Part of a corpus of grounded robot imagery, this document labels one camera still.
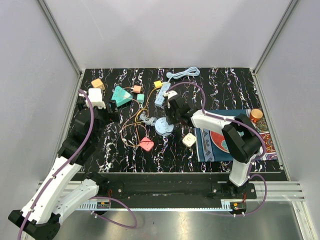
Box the teal triangular power strip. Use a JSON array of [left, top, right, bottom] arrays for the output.
[[111, 86, 133, 107]]

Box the pink square plug adapter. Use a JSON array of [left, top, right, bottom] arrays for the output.
[[139, 137, 155, 152]]

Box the orange thin charging cable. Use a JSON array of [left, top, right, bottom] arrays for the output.
[[119, 86, 159, 148]]

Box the light blue coiled power cord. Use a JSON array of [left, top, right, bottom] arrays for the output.
[[165, 66, 201, 83]]

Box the yellow small charger plug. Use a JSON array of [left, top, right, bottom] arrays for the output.
[[153, 80, 163, 89]]

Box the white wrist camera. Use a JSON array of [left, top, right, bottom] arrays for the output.
[[84, 88, 106, 109], [163, 90, 178, 101]]

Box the salmon small charger plug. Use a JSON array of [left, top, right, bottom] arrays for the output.
[[132, 85, 143, 94]]

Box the copper metal cup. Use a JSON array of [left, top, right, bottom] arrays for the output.
[[249, 108, 264, 124]]

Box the red floral ceramic plate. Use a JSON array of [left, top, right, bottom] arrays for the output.
[[210, 131, 230, 154]]

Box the round light blue power socket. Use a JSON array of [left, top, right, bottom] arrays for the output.
[[154, 117, 174, 137]]

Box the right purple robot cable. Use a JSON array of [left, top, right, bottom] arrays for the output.
[[167, 81, 268, 218]]

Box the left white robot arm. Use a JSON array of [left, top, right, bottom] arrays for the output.
[[8, 102, 118, 240]]

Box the white square plug adapter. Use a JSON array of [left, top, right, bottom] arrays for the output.
[[182, 133, 197, 148]]

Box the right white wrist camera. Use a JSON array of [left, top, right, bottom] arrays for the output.
[[163, 90, 178, 101]]

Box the light blue long power strip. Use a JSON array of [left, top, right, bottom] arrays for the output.
[[154, 82, 171, 107]]

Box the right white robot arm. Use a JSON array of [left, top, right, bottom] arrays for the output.
[[164, 94, 265, 199]]

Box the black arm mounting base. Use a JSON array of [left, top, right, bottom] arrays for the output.
[[79, 171, 258, 210]]

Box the light blue charger plug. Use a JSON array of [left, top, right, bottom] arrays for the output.
[[165, 117, 174, 126]]

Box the silver metal fork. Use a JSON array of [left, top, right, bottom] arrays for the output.
[[202, 137, 208, 152]]

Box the colourful patterned coaster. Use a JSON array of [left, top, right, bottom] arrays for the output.
[[253, 117, 278, 161]]

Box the teal small charger plug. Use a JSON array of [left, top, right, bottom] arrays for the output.
[[136, 93, 145, 103]]

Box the dark blue patterned placemat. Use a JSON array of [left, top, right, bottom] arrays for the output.
[[193, 109, 252, 163]]

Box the grey bundled cord with plug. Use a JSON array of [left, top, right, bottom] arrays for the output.
[[138, 112, 157, 127]]

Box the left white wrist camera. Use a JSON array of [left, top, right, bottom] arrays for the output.
[[84, 88, 106, 109]]

